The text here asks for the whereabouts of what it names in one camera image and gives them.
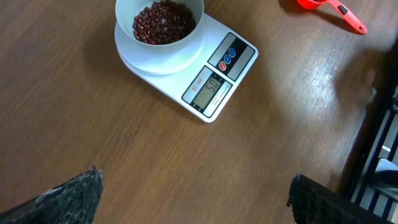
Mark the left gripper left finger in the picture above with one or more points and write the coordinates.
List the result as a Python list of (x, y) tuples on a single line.
[(75, 201)]

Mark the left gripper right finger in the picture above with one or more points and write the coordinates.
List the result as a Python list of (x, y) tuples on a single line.
[(313, 203)]

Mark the orange measuring scoop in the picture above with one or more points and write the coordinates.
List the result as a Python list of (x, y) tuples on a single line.
[(341, 9)]

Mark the white digital kitchen scale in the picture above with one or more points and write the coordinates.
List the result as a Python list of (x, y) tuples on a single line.
[(202, 76)]

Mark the black metal rack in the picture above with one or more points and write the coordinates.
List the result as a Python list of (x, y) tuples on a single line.
[(372, 184)]

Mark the white round bowl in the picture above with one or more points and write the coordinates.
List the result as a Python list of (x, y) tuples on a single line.
[(127, 10)]

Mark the beans in white bowl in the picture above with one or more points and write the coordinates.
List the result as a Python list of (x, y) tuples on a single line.
[(164, 22)]

